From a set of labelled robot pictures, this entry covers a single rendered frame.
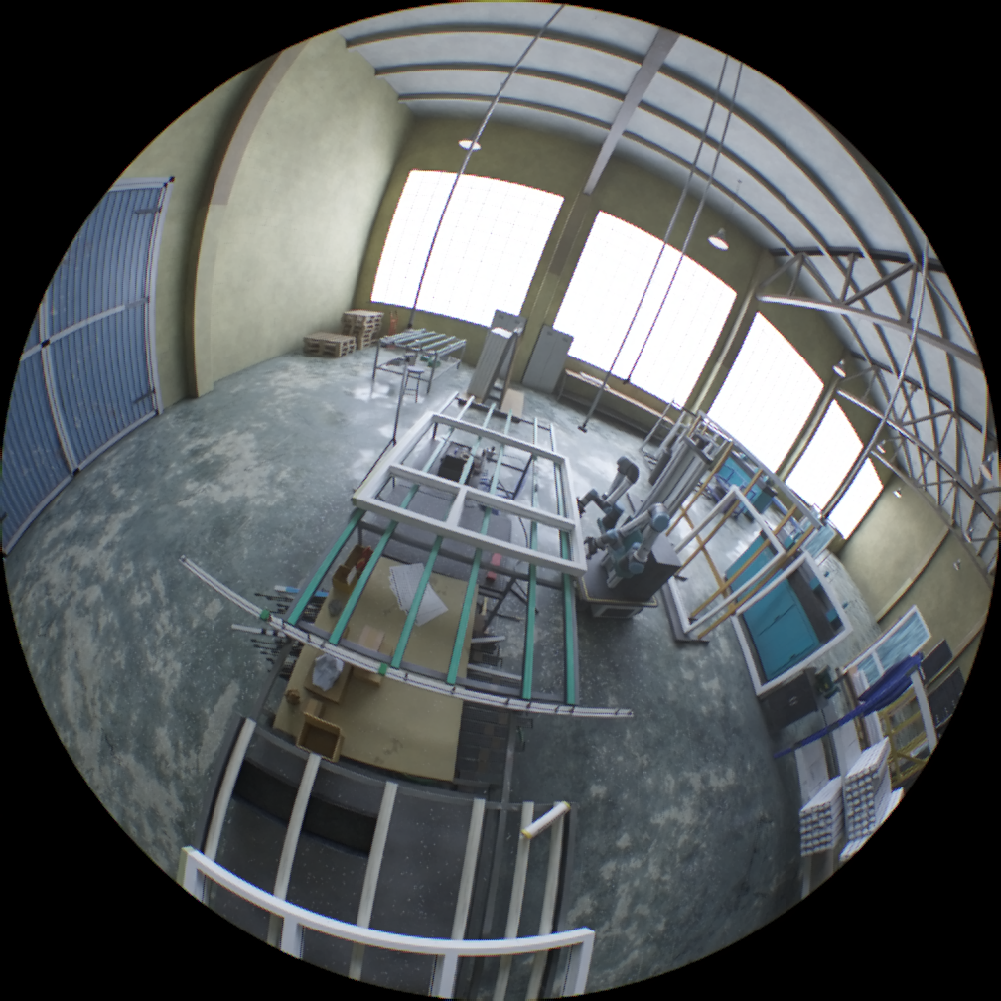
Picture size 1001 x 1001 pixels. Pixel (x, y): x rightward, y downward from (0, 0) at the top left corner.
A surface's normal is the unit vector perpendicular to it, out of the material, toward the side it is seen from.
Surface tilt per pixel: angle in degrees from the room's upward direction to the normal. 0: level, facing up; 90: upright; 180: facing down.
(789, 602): 90
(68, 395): 90
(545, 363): 90
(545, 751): 0
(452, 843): 0
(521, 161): 90
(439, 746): 0
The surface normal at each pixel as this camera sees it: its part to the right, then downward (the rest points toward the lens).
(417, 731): 0.31, -0.75
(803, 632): -0.95, -0.31
